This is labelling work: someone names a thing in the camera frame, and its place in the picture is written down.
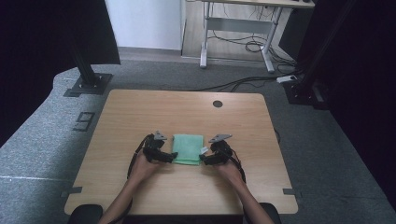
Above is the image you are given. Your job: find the black box under desk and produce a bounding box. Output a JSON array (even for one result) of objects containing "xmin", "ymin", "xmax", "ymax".
[{"xmin": 277, "ymin": 7, "xmax": 308, "ymax": 61}]

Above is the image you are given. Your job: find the hand-held gripper black cable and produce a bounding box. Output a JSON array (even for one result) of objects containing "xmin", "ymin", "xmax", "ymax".
[
  {"xmin": 228, "ymin": 151, "xmax": 248, "ymax": 185},
  {"xmin": 108, "ymin": 133, "xmax": 156, "ymax": 224}
]

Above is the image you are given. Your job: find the person's left hand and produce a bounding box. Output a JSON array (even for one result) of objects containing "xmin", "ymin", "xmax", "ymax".
[{"xmin": 128, "ymin": 150, "xmax": 163, "ymax": 185}]

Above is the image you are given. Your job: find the left hand-held gripper black cable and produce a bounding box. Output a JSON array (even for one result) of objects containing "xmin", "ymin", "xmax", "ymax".
[{"xmin": 108, "ymin": 133, "xmax": 156, "ymax": 224}]

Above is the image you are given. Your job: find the white power strip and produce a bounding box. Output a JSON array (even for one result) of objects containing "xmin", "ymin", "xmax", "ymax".
[{"xmin": 276, "ymin": 74, "xmax": 299, "ymax": 85}]

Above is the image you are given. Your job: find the long black floor cable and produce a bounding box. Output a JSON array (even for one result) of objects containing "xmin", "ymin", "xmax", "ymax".
[{"xmin": 186, "ymin": 76, "xmax": 278, "ymax": 93}]

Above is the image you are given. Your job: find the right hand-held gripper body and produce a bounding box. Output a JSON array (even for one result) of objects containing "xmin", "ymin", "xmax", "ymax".
[{"xmin": 207, "ymin": 133, "xmax": 235, "ymax": 166}]

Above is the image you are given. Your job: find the grey tape strip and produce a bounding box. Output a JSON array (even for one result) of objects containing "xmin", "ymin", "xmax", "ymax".
[
  {"xmin": 58, "ymin": 186, "xmax": 84, "ymax": 199},
  {"xmin": 282, "ymin": 188, "xmax": 304, "ymax": 199}
]

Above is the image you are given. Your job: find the black curtain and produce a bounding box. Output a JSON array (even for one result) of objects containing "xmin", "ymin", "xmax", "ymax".
[
  {"xmin": 295, "ymin": 0, "xmax": 396, "ymax": 210},
  {"xmin": 0, "ymin": 0, "xmax": 121, "ymax": 148}
]

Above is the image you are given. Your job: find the person's dark clothing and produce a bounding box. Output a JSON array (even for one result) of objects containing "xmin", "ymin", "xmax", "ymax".
[{"xmin": 122, "ymin": 214, "xmax": 247, "ymax": 224}]

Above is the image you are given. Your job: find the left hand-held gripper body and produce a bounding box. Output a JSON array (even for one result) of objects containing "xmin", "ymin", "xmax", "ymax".
[{"xmin": 141, "ymin": 130, "xmax": 169, "ymax": 163}]

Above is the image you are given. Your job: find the green towel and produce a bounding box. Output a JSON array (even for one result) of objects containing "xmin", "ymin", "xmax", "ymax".
[{"xmin": 171, "ymin": 133, "xmax": 208, "ymax": 166}]

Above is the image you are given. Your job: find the person's right hand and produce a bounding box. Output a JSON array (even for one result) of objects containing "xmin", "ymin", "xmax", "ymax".
[{"xmin": 214, "ymin": 160, "xmax": 248, "ymax": 189}]

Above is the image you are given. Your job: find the tangle of black cables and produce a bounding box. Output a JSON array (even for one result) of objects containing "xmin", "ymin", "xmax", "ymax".
[{"xmin": 206, "ymin": 29, "xmax": 297, "ymax": 69}]

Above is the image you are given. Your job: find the right hand-held gripper black cable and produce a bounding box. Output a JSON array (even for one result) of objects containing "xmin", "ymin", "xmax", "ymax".
[{"xmin": 228, "ymin": 151, "xmax": 248, "ymax": 185}]

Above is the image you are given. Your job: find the black chair armrest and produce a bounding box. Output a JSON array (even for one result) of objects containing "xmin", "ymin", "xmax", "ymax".
[
  {"xmin": 67, "ymin": 203, "xmax": 105, "ymax": 224},
  {"xmin": 260, "ymin": 202, "xmax": 283, "ymax": 224}
]

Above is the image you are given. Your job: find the black metal stand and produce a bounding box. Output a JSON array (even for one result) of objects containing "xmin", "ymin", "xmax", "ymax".
[
  {"xmin": 283, "ymin": 0, "xmax": 358, "ymax": 110},
  {"xmin": 63, "ymin": 36, "xmax": 114, "ymax": 98}
]

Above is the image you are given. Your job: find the white desk frame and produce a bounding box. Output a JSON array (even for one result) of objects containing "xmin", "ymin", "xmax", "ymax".
[{"xmin": 198, "ymin": 0, "xmax": 316, "ymax": 75}]

